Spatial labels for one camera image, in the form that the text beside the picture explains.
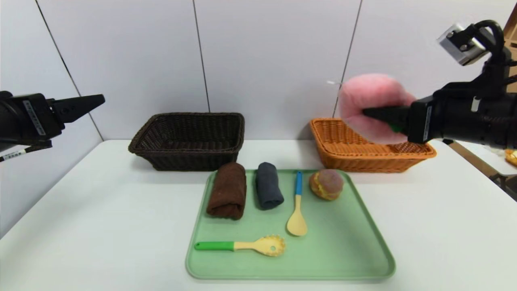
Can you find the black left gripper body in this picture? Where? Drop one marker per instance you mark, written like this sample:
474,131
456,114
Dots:
37,117

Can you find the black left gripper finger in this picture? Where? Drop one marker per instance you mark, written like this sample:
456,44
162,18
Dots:
76,106

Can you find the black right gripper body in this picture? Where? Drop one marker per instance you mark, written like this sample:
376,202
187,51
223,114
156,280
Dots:
422,120

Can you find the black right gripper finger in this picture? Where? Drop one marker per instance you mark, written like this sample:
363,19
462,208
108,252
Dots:
391,114

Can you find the pink plush peach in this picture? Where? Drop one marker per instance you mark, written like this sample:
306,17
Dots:
371,93

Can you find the toy cream puff bread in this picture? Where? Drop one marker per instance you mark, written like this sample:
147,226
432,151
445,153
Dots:
326,184

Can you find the dark grey towel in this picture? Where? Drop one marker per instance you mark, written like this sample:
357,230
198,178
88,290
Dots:
268,186

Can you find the brown towel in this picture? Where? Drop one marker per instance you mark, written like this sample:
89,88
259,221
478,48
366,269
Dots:
226,190

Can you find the orange wicker basket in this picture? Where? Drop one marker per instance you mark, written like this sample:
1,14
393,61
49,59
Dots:
355,161

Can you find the small yellow wicker basket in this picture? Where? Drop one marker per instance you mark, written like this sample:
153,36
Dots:
513,157

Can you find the dark brown wicker basket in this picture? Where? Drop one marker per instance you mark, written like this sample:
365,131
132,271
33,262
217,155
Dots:
190,161

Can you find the white side table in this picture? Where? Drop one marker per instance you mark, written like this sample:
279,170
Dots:
484,159

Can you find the light wooden cabinet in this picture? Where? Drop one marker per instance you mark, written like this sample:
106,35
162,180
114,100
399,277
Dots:
514,44

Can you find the light green plastic tray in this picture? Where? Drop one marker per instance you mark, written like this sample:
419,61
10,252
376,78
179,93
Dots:
343,242

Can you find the black table corner bracket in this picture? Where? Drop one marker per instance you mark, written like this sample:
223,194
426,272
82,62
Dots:
447,142

